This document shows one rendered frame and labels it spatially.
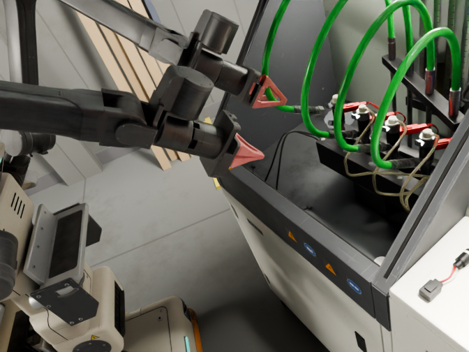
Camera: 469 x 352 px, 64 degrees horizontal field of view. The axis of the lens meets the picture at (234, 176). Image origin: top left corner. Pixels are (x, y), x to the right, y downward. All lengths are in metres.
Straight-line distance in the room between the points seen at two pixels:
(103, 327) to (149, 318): 0.62
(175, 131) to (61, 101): 0.16
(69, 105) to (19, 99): 0.06
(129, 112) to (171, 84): 0.07
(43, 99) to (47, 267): 0.56
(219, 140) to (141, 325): 1.27
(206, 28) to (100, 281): 0.82
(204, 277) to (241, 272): 0.21
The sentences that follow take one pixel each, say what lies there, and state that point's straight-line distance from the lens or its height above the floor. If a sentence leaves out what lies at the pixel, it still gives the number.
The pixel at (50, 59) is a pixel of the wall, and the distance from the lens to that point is 2.94.
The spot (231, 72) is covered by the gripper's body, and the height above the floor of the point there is 1.31.
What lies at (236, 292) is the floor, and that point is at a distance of 1.98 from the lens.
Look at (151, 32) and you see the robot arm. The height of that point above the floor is 1.41.
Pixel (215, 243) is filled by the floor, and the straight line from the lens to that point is 2.19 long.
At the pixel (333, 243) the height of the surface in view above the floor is 0.95.
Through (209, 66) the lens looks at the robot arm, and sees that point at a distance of 0.74.
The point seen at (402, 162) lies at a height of 1.09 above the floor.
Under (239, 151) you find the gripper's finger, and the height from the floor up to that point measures 1.26.
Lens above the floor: 1.64
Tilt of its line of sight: 41 degrees down
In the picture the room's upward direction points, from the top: 24 degrees counter-clockwise
